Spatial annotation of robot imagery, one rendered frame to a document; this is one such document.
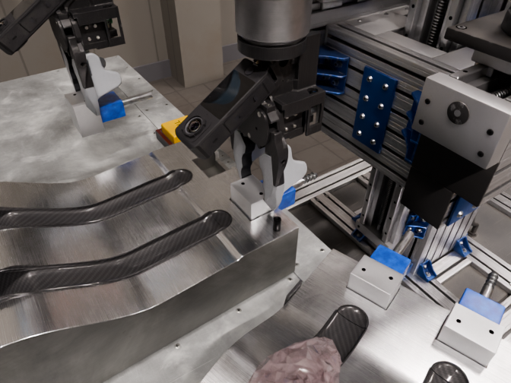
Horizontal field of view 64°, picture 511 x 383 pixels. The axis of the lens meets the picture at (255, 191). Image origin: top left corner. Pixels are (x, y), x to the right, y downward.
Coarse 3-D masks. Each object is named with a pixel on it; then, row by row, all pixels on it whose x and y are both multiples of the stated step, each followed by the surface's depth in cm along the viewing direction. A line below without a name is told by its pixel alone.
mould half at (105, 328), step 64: (0, 192) 51; (64, 192) 56; (192, 192) 56; (0, 256) 42; (64, 256) 46; (192, 256) 48; (256, 256) 49; (0, 320) 36; (64, 320) 38; (128, 320) 42; (192, 320) 49
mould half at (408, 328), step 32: (320, 288) 48; (288, 320) 45; (320, 320) 45; (384, 320) 45; (416, 320) 45; (256, 352) 38; (352, 352) 42; (384, 352) 42; (416, 352) 42; (448, 352) 42
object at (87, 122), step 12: (72, 96) 63; (108, 96) 66; (132, 96) 68; (144, 96) 69; (72, 108) 61; (84, 108) 62; (108, 108) 64; (120, 108) 65; (72, 120) 67; (84, 120) 63; (96, 120) 64; (108, 120) 65; (84, 132) 64; (96, 132) 65
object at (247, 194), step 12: (240, 180) 54; (252, 180) 54; (300, 180) 58; (312, 180) 59; (240, 192) 52; (252, 192) 52; (264, 192) 52; (288, 192) 54; (240, 204) 53; (252, 204) 51; (264, 204) 52; (288, 204) 56; (252, 216) 52
